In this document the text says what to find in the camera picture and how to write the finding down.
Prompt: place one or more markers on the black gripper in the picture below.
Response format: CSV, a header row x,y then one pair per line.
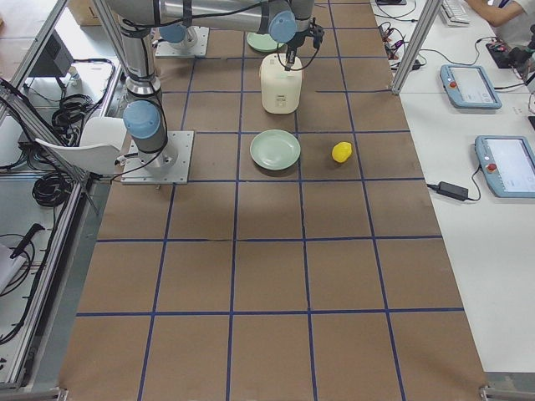
x,y
293,43

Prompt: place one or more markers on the person forearm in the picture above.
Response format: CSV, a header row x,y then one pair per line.
x,y
496,16

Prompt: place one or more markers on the green plate near arm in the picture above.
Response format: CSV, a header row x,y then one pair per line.
x,y
275,149
262,43

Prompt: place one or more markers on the yellow lemon toy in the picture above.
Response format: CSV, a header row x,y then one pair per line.
x,y
341,152

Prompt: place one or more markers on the white keyboard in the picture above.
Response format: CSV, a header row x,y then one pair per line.
x,y
454,14

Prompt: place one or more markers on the far teach pendant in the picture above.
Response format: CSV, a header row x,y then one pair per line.
x,y
469,87

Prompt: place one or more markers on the teach pendant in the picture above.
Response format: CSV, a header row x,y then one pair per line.
x,y
507,163
469,87

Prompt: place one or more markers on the white chair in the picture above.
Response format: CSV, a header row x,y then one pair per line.
x,y
99,147

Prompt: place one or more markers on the cardboard box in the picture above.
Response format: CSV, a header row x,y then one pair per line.
x,y
87,13

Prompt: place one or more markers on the black power adapter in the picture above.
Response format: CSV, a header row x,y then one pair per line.
x,y
450,190

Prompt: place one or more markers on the near teach pendant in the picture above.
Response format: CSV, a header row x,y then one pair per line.
x,y
507,163

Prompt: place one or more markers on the white rice cooker orange handle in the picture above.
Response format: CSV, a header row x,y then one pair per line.
x,y
280,89

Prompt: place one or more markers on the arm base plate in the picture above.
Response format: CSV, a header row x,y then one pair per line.
x,y
170,167
180,42

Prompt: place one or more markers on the aluminium frame post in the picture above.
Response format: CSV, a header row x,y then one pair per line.
x,y
423,26

